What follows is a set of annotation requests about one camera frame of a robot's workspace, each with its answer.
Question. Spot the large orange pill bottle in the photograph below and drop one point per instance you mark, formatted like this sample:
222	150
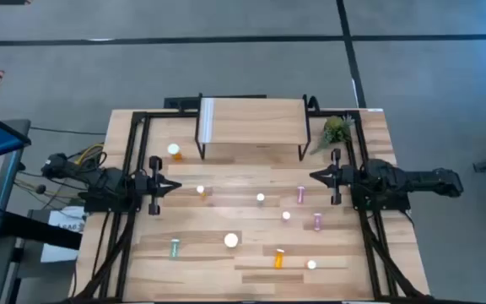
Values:
231	240
173	149

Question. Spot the small orange pill bottle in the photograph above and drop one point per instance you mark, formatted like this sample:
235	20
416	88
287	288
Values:
279	259
311	264
200	189

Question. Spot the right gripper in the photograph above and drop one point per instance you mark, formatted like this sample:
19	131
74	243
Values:
340	177

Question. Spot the white paper sheet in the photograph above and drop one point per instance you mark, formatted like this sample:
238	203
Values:
63	219

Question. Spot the green pill bottle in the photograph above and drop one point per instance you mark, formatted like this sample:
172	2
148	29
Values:
174	248
260	197

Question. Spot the black horizontal beam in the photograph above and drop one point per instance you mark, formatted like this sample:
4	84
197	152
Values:
36	230

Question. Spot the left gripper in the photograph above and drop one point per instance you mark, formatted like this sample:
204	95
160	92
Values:
153	183

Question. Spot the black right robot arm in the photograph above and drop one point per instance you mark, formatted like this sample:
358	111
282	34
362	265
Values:
395	177

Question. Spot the wooden shelf black metal legs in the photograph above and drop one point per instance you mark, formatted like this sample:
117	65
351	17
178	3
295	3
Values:
251	122

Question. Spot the grey metal monitor stand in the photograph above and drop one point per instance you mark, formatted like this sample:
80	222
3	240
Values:
9	181

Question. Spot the black metal table frame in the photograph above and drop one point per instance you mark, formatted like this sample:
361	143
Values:
163	114

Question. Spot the pink pill bottle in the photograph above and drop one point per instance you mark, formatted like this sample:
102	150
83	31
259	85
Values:
317	221
286	215
300	195

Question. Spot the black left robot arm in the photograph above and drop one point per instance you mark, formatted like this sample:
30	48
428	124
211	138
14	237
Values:
108	179

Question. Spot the green artificial potted plant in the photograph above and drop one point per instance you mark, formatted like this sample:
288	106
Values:
336	130

